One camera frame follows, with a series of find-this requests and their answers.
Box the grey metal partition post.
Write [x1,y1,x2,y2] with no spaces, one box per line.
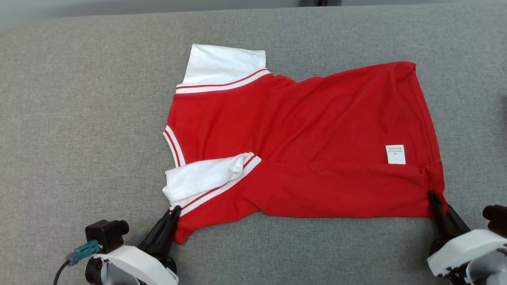
[299,0,342,7]

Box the red shirt with white sleeves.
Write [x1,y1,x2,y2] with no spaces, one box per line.
[162,44,449,245]

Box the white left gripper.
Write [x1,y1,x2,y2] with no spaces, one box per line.
[85,205,182,285]

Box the teal left camera cable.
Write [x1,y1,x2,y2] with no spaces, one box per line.
[53,239,104,285]

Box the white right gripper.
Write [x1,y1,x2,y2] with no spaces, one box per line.
[427,191,507,284]

